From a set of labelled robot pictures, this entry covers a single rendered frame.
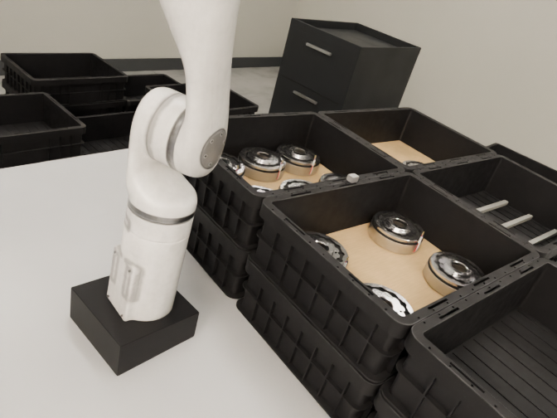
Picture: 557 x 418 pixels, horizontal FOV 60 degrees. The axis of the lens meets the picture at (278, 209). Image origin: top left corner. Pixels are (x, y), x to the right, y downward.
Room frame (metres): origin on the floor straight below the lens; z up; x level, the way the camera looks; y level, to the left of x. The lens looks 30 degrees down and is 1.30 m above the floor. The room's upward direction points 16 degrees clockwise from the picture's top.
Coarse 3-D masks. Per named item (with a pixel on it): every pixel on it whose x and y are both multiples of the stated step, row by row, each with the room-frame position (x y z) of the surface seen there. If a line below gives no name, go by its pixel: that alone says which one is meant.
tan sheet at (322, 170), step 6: (318, 168) 1.05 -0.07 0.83; (324, 168) 1.06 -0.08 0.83; (288, 174) 0.98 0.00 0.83; (318, 174) 1.02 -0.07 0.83; (246, 180) 0.89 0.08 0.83; (252, 180) 0.90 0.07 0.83; (282, 180) 0.94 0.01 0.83; (306, 180) 0.97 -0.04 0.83; (312, 180) 0.98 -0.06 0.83; (318, 180) 0.99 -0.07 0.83; (264, 186) 0.89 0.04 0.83; (270, 186) 0.90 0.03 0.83; (276, 186) 0.91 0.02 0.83
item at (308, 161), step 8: (280, 144) 1.05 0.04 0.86; (288, 144) 1.07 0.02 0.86; (296, 144) 1.08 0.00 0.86; (280, 152) 1.01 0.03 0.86; (288, 152) 1.02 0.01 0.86; (312, 152) 1.06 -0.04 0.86; (288, 160) 0.99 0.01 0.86; (296, 160) 0.99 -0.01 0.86; (304, 160) 1.01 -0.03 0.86; (312, 160) 1.02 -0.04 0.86
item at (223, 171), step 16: (304, 112) 1.12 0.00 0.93; (336, 128) 1.08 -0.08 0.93; (384, 160) 0.97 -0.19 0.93; (224, 176) 0.72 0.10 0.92; (368, 176) 0.86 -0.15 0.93; (240, 192) 0.68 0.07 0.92; (256, 192) 0.67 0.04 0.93; (272, 192) 0.69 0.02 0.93; (288, 192) 0.70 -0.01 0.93; (256, 208) 0.66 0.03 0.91
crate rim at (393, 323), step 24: (312, 192) 0.73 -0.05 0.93; (264, 216) 0.64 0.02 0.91; (480, 216) 0.82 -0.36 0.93; (288, 240) 0.60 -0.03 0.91; (312, 240) 0.58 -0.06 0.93; (312, 264) 0.56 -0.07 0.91; (336, 264) 0.54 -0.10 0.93; (360, 288) 0.50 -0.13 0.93; (480, 288) 0.58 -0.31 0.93; (384, 312) 0.47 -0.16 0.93; (432, 312) 0.50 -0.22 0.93
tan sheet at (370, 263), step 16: (368, 224) 0.86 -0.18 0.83; (336, 240) 0.76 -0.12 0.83; (352, 240) 0.78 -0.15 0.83; (368, 240) 0.80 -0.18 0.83; (352, 256) 0.73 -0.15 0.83; (368, 256) 0.74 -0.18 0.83; (384, 256) 0.76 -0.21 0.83; (400, 256) 0.77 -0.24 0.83; (416, 256) 0.79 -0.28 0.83; (352, 272) 0.68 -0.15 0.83; (368, 272) 0.69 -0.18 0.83; (384, 272) 0.71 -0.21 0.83; (400, 272) 0.72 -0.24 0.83; (416, 272) 0.73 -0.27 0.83; (400, 288) 0.67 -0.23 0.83; (416, 288) 0.69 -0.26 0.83; (432, 288) 0.70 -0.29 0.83; (416, 304) 0.64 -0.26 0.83
